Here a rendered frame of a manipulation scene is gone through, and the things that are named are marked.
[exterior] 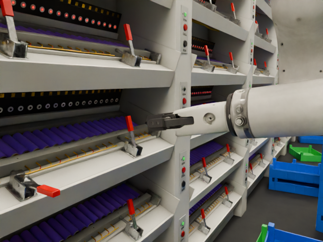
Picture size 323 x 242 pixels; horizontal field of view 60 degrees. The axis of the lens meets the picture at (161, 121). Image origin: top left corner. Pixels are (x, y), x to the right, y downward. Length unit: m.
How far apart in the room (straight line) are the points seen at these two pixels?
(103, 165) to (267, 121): 0.32
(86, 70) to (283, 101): 0.32
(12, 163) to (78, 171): 0.11
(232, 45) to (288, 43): 0.92
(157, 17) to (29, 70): 0.44
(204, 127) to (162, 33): 0.38
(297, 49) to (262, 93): 0.11
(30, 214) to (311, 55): 0.51
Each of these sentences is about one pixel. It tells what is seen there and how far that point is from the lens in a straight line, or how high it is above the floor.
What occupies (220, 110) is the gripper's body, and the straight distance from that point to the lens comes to 0.46.
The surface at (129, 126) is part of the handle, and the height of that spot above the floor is 0.59.
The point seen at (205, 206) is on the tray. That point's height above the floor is 0.16.
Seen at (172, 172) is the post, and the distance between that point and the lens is 0.79.
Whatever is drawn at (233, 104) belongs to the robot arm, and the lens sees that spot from 0.46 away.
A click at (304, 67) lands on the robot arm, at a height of 0.71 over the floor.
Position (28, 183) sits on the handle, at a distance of 0.46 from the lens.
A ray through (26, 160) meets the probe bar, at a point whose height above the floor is 0.56.
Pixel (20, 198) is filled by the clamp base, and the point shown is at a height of 0.52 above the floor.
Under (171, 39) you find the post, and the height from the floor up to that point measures 0.80.
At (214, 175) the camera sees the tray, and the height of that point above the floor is 0.32.
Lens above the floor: 0.69
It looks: 8 degrees down
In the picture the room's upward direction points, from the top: straight up
